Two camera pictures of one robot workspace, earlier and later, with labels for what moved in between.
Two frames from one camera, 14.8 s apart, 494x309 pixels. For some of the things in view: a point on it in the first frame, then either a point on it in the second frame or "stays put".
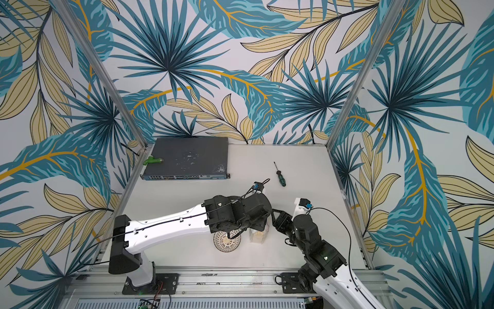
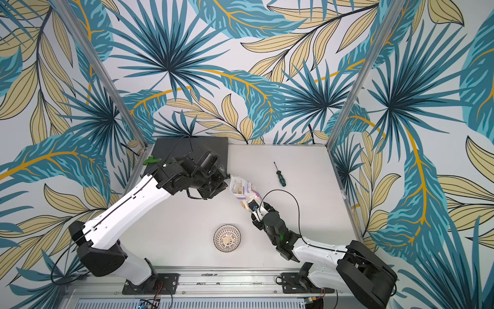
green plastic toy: (152, 159) stays put
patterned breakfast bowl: (224, 244) stays put
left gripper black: (261, 224) → (221, 185)
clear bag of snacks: (258, 236) → (244, 191)
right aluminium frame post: (365, 72) stays put
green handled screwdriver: (280, 176) stays put
